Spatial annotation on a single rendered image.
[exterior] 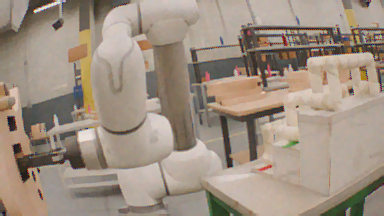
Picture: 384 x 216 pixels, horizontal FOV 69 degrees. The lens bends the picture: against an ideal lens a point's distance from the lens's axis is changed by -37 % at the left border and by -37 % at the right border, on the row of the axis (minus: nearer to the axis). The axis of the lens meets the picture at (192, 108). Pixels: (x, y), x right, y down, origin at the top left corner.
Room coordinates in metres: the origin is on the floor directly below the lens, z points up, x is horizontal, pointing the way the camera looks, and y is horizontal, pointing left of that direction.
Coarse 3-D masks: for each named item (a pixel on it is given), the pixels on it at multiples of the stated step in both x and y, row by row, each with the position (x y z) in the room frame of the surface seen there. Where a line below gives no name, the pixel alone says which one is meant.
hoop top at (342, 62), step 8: (328, 56) 0.66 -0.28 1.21; (336, 56) 0.66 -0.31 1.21; (344, 56) 0.66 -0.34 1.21; (352, 56) 0.67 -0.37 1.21; (360, 56) 0.68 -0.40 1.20; (368, 56) 0.68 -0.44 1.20; (328, 64) 0.65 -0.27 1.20; (336, 64) 0.65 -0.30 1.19; (344, 64) 0.65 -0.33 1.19; (352, 64) 0.66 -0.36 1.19; (360, 64) 0.68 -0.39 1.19; (368, 64) 0.69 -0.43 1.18
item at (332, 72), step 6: (330, 66) 0.65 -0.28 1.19; (330, 72) 0.65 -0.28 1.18; (336, 72) 0.65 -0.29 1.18; (330, 78) 0.65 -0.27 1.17; (336, 78) 0.64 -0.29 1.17; (330, 84) 0.65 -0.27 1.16; (336, 84) 0.64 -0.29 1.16; (330, 90) 0.66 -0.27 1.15; (336, 90) 0.64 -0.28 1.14; (336, 96) 0.64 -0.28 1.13; (336, 108) 0.65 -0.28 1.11; (342, 108) 0.65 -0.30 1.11
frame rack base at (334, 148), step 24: (360, 96) 0.76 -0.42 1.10; (312, 120) 0.69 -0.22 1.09; (336, 120) 0.63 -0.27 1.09; (360, 120) 0.65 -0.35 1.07; (312, 144) 0.70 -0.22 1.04; (336, 144) 0.63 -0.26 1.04; (360, 144) 0.65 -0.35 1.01; (312, 168) 0.70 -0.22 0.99; (336, 168) 0.63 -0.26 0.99; (360, 168) 0.65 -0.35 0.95
